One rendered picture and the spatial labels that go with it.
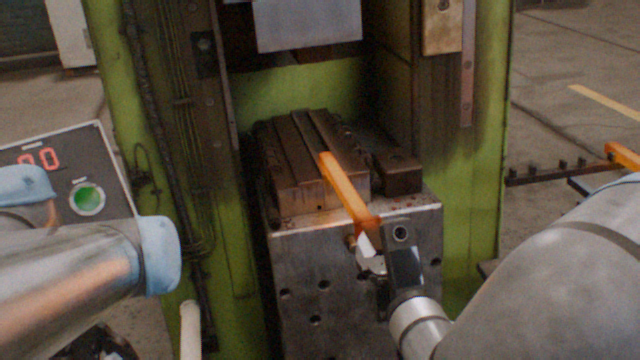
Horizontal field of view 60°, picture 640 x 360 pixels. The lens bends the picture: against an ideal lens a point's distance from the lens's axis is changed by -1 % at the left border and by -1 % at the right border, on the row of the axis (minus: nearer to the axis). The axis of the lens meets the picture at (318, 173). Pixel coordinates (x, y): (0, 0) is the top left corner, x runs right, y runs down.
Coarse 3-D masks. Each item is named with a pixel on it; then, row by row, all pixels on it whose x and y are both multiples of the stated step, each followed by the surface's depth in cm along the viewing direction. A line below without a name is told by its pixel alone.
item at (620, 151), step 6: (606, 144) 130; (612, 144) 129; (618, 144) 129; (606, 150) 130; (612, 150) 128; (618, 150) 126; (624, 150) 126; (618, 156) 126; (624, 156) 124; (630, 156) 123; (636, 156) 123; (624, 162) 124; (630, 162) 122; (636, 162) 121; (630, 168) 122; (636, 168) 120
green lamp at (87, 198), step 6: (84, 186) 97; (90, 186) 97; (78, 192) 96; (84, 192) 96; (90, 192) 97; (96, 192) 97; (78, 198) 96; (84, 198) 96; (90, 198) 97; (96, 198) 97; (78, 204) 96; (84, 204) 96; (90, 204) 96; (96, 204) 97; (84, 210) 96; (90, 210) 96
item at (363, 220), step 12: (324, 156) 123; (324, 168) 121; (336, 168) 116; (336, 180) 110; (348, 180) 110; (336, 192) 110; (348, 192) 105; (348, 204) 101; (360, 204) 100; (360, 216) 96; (372, 216) 94; (360, 228) 93; (372, 228) 91; (372, 240) 87
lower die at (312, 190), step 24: (288, 120) 150; (264, 144) 139; (288, 144) 136; (336, 144) 133; (288, 168) 126; (312, 168) 123; (360, 168) 120; (288, 192) 117; (312, 192) 118; (360, 192) 121; (288, 216) 120
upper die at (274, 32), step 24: (264, 0) 100; (288, 0) 101; (312, 0) 101; (336, 0) 102; (264, 24) 101; (288, 24) 102; (312, 24) 103; (336, 24) 104; (360, 24) 105; (264, 48) 103; (288, 48) 104
